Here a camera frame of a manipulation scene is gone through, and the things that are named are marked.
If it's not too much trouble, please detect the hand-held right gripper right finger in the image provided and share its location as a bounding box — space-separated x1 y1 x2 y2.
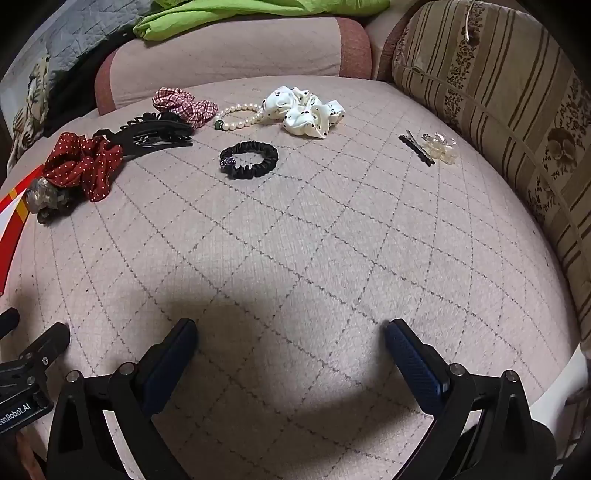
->
383 318 542 480

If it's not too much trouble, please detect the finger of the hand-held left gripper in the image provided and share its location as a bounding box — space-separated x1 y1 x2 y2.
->
13 322 71 385
0 308 21 339

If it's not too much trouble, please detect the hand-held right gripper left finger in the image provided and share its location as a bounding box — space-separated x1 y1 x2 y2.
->
46 318 199 480

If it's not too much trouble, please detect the red bordered white tray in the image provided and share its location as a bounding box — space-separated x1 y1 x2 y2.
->
0 165 45 297

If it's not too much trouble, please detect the grey patterned scrunchie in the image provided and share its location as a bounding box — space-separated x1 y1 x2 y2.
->
24 176 75 226

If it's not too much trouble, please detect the red polka dot scrunchie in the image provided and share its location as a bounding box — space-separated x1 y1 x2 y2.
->
42 132 124 203

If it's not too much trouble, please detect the black satin scrunchie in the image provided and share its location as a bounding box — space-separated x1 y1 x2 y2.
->
219 141 279 181

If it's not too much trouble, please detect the large black hair claw clip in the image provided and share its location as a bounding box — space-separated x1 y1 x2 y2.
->
92 111 195 160

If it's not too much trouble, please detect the white black dotted scrunchie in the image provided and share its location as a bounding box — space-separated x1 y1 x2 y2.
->
263 85 346 139

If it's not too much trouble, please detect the pink quilted bed cover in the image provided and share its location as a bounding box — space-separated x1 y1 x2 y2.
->
0 76 583 480

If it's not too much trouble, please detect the black bobby pin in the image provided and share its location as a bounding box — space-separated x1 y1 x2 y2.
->
399 130 437 167

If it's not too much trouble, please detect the small clear hair claw clip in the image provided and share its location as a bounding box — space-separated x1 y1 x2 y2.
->
421 131 458 166

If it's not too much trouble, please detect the brown floral cloth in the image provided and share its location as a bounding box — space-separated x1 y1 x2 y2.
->
8 54 52 161

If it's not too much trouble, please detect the red plaid scrunchie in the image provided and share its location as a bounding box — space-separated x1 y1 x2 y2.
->
152 87 219 130

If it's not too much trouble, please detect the striped floral sofa cushion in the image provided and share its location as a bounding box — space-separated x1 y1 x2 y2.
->
392 0 591 357

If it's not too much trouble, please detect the grey quilted blanket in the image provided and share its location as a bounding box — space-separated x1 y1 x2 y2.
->
25 0 161 77

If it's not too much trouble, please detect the pink bolster cushion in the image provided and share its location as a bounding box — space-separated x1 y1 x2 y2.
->
95 17 373 117

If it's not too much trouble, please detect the beige brown edged cushion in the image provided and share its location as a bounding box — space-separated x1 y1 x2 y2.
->
364 0 435 84

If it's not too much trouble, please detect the lime green blanket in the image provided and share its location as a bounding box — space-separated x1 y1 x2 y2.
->
133 0 391 41

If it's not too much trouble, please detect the white pearl bracelet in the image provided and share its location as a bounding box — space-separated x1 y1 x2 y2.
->
213 104 267 132

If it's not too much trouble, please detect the white cable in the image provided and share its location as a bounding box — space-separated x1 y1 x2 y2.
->
464 0 482 47

